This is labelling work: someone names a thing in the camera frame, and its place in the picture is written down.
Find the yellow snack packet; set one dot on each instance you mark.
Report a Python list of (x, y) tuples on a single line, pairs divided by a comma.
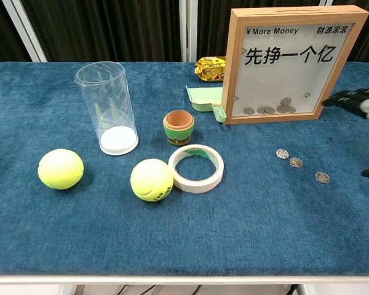
[(210, 72)]

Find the light green plastic dustpan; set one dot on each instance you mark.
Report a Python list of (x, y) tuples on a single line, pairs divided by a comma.
[(203, 106)]

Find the beige masking tape roll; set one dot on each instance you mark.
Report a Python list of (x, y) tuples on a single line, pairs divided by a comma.
[(200, 184)]

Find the small terracotta green pot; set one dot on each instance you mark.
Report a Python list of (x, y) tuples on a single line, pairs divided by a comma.
[(178, 135)]

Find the white table leg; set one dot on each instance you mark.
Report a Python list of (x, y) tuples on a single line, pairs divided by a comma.
[(306, 290), (69, 290)]

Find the blue velvet table cloth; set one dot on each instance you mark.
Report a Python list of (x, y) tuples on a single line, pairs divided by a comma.
[(203, 230)]

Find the yellow tennis ball with print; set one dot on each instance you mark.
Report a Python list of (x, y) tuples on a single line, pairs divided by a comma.
[(151, 179)]

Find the clear plastic ball canister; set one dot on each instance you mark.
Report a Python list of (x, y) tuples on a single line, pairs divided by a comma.
[(117, 144)]

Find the black pleated curtain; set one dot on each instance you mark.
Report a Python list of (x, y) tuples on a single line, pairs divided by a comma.
[(110, 30)]

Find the plain yellow tennis ball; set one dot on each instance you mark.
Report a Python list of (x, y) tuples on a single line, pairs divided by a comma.
[(61, 169)]

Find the wooden frame coin bank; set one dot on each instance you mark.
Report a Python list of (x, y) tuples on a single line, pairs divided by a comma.
[(273, 80)]

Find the upright white frame post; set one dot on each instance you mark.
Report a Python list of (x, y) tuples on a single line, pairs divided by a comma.
[(187, 30)]

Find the slanted white frame post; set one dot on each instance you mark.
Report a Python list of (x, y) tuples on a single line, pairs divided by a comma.
[(24, 30)]

